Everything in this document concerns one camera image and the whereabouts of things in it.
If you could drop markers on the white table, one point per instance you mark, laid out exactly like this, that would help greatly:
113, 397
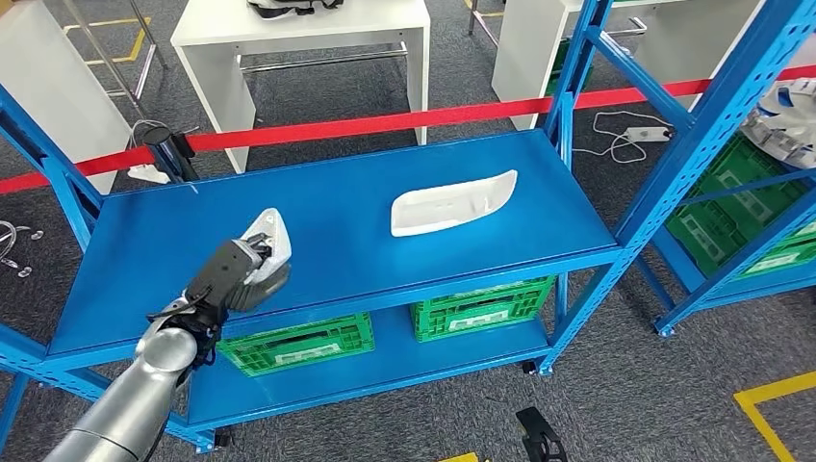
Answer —
290, 27
54, 83
523, 51

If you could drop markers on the black and white bag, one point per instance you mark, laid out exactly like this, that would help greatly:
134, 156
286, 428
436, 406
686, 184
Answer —
290, 6

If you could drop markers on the white and blue robot shell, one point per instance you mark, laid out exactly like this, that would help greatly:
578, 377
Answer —
790, 122

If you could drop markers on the blue steel shelf rack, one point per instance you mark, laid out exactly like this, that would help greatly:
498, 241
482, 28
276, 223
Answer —
382, 191
752, 287

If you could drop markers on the red barrier belt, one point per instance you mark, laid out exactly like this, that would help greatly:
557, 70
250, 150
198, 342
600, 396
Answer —
382, 122

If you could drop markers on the black stanchion post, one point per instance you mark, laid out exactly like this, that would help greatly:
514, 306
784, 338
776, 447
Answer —
158, 136

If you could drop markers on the white floor adapter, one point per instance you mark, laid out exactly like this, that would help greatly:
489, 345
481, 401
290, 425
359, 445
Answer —
148, 173

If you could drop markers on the white power strip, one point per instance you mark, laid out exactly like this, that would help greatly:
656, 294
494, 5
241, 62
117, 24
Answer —
647, 133

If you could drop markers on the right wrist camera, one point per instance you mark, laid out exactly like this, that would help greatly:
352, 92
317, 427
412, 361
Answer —
538, 437

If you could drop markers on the black stool chrome base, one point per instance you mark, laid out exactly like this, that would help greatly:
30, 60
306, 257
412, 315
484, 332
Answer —
24, 272

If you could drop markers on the chrome steel frame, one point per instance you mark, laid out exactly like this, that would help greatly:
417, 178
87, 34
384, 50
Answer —
486, 25
322, 60
144, 74

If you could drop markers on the white plastic shell part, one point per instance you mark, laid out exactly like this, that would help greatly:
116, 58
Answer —
446, 207

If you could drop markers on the green plastic crate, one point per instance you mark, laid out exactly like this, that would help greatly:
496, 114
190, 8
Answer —
268, 357
714, 229
433, 319
790, 252
556, 78

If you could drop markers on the white plastic shell part scribbled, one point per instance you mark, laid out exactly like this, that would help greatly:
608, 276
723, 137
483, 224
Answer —
274, 223

